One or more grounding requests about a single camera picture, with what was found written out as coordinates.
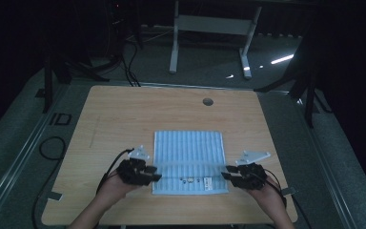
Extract white metal desk frame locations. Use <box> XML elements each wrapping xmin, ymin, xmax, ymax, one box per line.
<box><xmin>169</xmin><ymin>0</ymin><xmax>263</xmax><ymax>80</ymax></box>

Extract black metal stand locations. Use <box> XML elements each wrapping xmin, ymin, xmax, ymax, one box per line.
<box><xmin>42</xmin><ymin>47</ymin><xmax>110</xmax><ymax>115</ymax></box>
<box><xmin>254</xmin><ymin>31</ymin><xmax>332</xmax><ymax>129</ymax></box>

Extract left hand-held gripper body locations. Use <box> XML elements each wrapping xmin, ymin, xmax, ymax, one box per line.
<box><xmin>117</xmin><ymin>145</ymin><xmax>153</xmax><ymax>186</ymax></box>

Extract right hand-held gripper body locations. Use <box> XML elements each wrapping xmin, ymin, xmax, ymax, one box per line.
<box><xmin>232</xmin><ymin>151</ymin><xmax>272</xmax><ymax>191</ymax></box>

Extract right hand-held gripper black cable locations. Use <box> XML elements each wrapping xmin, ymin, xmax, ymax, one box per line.
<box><xmin>262</xmin><ymin>168</ymin><xmax>313</xmax><ymax>229</ymax></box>

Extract hand-held gripper black cable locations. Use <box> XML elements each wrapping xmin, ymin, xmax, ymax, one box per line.
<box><xmin>30</xmin><ymin>136</ymin><xmax>135</xmax><ymax>229</ymax></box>
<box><xmin>262</xmin><ymin>168</ymin><xmax>313</xmax><ymax>229</ymax></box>

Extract person's right hand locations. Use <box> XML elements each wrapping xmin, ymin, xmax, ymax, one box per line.
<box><xmin>249</xmin><ymin>179</ymin><xmax>287</xmax><ymax>218</ymax></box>

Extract left hand-held gripper black cable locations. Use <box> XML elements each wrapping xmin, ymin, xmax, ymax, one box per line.
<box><xmin>30</xmin><ymin>136</ymin><xmax>135</xmax><ymax>229</ymax></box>

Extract person's left hand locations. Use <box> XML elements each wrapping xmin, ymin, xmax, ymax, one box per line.
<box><xmin>103</xmin><ymin>171</ymin><xmax>141</xmax><ymax>204</ymax></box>

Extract grey tape piece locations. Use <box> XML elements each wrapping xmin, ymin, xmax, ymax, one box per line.
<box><xmin>47</xmin><ymin>191</ymin><xmax>64</xmax><ymax>202</ymax></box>
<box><xmin>280</xmin><ymin>186</ymin><xmax>298</xmax><ymax>197</ymax></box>

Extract blue striped towel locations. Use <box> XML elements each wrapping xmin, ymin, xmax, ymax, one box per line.
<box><xmin>152</xmin><ymin>130</ymin><xmax>230</xmax><ymax>196</ymax></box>

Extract dark equipment tower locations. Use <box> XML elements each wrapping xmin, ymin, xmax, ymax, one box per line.
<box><xmin>105</xmin><ymin>0</ymin><xmax>126</xmax><ymax>63</ymax></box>

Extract black floor cables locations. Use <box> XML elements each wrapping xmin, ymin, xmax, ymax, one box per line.
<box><xmin>120</xmin><ymin>40</ymin><xmax>141</xmax><ymax>88</ymax></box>

